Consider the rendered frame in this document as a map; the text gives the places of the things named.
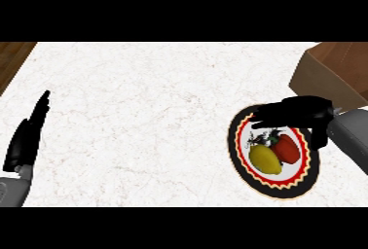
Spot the black-rimmed patterned plate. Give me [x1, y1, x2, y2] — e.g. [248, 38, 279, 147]
[227, 103, 322, 200]

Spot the brown cardboard box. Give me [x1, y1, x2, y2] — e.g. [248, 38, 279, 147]
[288, 42, 368, 112]

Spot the yellow lemon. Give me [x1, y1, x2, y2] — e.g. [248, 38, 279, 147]
[248, 143, 285, 176]

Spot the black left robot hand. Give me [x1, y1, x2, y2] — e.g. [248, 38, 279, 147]
[1, 89, 52, 173]

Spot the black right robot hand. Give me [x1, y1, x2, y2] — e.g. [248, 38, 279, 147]
[248, 95, 337, 152]

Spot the red bell pepper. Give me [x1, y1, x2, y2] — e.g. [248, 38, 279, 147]
[267, 128, 301, 164]

